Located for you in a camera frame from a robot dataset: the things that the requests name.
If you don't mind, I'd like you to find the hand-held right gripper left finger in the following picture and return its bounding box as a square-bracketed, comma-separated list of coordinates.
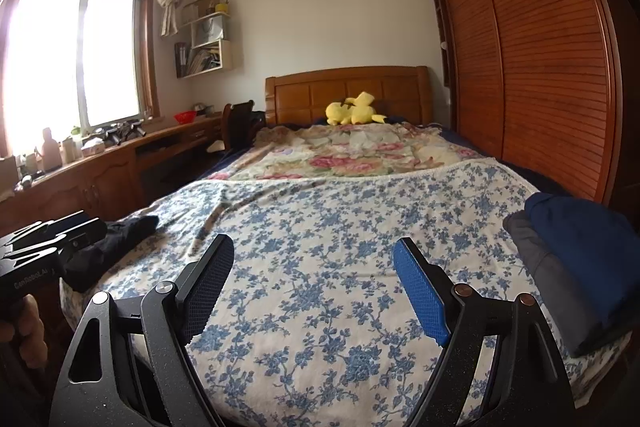
[50, 234, 236, 427]

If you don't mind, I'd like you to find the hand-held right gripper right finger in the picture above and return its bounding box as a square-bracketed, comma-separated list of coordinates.
[392, 237, 576, 427]

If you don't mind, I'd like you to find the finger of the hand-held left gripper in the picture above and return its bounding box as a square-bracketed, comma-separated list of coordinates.
[10, 227, 108, 265]
[0, 210, 101, 255]

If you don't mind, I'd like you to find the black buttoned coat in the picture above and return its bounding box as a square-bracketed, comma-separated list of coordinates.
[62, 215, 160, 293]

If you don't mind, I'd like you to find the person's left hand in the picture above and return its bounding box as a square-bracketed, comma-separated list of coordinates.
[0, 294, 45, 348]

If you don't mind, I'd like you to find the pale bottle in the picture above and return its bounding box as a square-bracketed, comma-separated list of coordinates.
[41, 127, 62, 172]

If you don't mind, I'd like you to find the blue floral bedsheet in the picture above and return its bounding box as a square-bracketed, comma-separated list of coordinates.
[60, 157, 631, 427]

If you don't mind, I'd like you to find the black metal device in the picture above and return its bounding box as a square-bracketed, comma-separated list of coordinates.
[82, 119, 151, 145]

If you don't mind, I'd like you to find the folded grey garment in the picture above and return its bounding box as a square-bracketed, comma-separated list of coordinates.
[502, 212, 636, 358]

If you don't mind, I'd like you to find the wooden chair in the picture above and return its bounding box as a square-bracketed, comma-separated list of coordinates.
[221, 101, 266, 152]

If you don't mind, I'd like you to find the folded blue garment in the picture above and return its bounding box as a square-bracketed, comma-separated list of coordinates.
[524, 193, 633, 333]

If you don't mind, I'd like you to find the pink floral blanket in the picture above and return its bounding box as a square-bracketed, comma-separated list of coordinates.
[205, 123, 493, 182]

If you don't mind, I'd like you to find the wooden framed window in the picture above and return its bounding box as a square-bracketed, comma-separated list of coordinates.
[0, 0, 163, 158]

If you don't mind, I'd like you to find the yellow plush toy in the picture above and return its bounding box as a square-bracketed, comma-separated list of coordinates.
[325, 92, 388, 126]

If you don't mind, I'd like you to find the wooden headboard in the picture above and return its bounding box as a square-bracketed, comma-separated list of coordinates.
[265, 66, 435, 128]

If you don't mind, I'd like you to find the white paper bag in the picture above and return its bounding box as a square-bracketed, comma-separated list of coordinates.
[194, 14, 226, 48]

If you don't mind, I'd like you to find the wooden slatted wardrobe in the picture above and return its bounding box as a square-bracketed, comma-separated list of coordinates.
[419, 0, 640, 212]

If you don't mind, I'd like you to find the white wall shelf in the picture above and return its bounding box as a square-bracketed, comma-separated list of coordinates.
[174, 0, 244, 79]

